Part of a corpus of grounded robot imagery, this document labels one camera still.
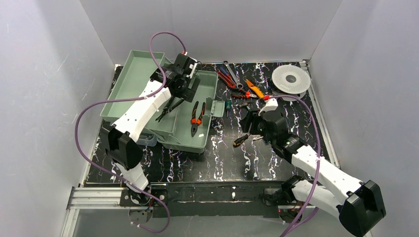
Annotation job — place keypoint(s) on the grey green tool box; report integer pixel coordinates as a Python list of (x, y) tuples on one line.
[(186, 128)]

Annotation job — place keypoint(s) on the claw hammer black handle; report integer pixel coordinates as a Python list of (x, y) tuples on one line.
[(247, 105)]

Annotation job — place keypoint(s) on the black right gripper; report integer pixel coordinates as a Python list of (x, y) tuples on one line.
[(248, 122)]

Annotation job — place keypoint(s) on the black long nose pliers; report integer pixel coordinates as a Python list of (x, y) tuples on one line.
[(172, 104)]

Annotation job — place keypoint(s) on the red handled cutter pliers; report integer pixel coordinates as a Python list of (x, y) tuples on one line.
[(247, 95)]

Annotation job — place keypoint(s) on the black yellow screwdriver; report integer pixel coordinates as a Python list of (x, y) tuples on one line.
[(239, 141)]

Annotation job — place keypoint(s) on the red black utility knife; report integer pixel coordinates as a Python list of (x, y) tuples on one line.
[(226, 80)]

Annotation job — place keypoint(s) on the blue red small screwdriver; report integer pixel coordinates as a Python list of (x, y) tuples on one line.
[(227, 76)]

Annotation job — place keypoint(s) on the green stubby screwdriver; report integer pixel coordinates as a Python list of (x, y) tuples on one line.
[(228, 105)]

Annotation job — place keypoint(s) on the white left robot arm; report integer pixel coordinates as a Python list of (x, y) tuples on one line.
[(120, 136)]

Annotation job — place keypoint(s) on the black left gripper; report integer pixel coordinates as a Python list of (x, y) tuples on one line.
[(185, 93)]

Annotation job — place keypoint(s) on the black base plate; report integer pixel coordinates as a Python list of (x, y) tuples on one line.
[(242, 198)]

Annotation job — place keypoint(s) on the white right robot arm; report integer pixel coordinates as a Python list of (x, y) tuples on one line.
[(358, 205)]

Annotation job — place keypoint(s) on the grey combination wrench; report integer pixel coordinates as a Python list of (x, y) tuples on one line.
[(236, 81)]

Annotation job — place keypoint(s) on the white filament spool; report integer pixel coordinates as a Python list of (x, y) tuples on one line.
[(290, 80)]

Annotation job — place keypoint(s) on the black orange pliers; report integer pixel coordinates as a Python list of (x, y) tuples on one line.
[(197, 120)]

